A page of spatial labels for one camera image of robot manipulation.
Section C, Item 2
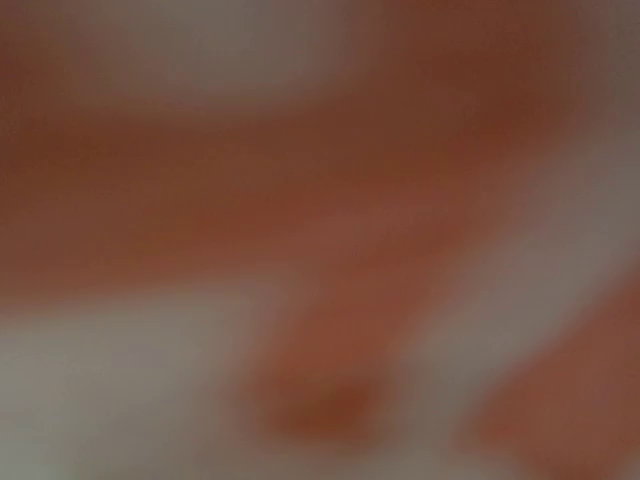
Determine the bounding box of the pink plastic bag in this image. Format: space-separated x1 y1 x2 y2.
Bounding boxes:
1 1 639 479

